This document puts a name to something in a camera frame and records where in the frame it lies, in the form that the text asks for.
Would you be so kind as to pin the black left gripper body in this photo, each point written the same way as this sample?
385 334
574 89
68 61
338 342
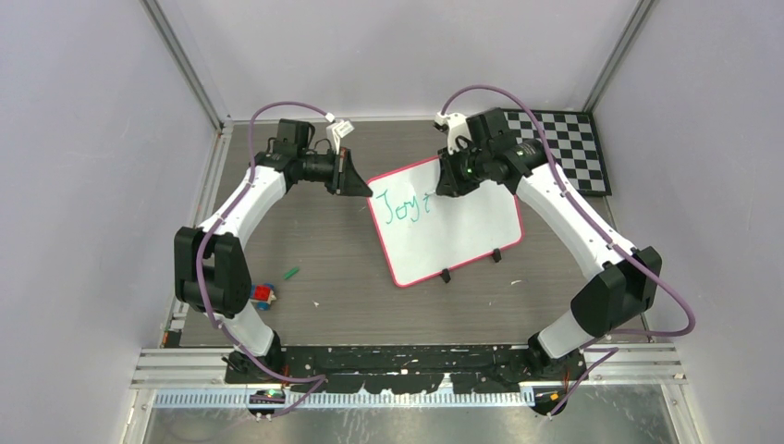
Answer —
337 181

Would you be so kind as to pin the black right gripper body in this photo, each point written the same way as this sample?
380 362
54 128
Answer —
468 168

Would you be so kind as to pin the pink framed whiteboard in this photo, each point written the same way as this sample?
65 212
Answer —
420 236

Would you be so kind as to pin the green marker cap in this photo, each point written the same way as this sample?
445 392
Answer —
291 273

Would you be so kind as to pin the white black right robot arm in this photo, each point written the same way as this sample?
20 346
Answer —
620 278

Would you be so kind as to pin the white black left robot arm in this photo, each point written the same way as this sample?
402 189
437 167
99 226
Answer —
211 271

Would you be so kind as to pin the black white chessboard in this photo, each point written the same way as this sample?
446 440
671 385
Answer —
575 144

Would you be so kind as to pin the blue red toy car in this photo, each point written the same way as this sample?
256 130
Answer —
262 296

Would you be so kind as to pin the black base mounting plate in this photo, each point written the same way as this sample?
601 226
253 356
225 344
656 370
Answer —
417 369

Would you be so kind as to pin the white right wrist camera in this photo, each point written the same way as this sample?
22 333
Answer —
455 126

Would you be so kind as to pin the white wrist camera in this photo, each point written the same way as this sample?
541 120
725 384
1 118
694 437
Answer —
338 130
455 126

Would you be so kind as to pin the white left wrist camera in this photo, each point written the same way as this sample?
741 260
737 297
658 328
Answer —
338 130

